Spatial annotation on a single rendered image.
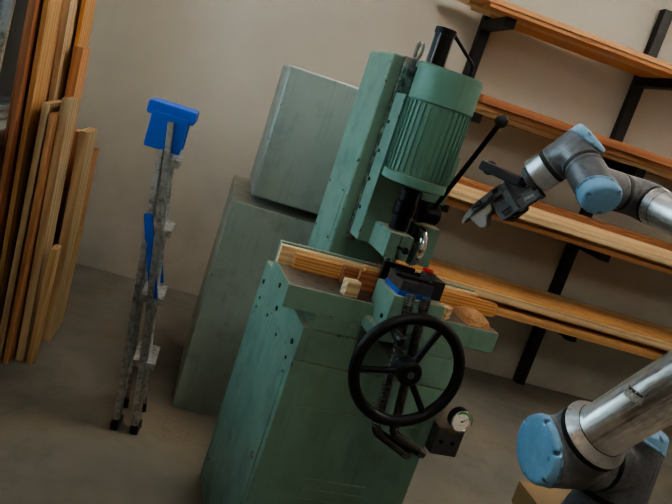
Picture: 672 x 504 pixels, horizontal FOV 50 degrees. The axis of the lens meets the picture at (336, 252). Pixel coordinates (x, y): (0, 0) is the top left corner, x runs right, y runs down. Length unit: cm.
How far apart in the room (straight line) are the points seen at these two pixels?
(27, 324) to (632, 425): 228
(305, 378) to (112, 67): 270
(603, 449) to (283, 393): 77
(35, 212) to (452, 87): 167
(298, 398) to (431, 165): 68
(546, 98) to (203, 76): 198
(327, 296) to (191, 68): 256
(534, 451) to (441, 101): 86
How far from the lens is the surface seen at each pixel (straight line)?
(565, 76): 456
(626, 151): 417
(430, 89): 187
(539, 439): 161
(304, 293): 178
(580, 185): 170
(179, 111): 248
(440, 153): 187
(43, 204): 294
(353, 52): 420
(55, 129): 288
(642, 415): 150
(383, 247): 193
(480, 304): 213
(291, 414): 190
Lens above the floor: 136
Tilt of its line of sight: 12 degrees down
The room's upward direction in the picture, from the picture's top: 18 degrees clockwise
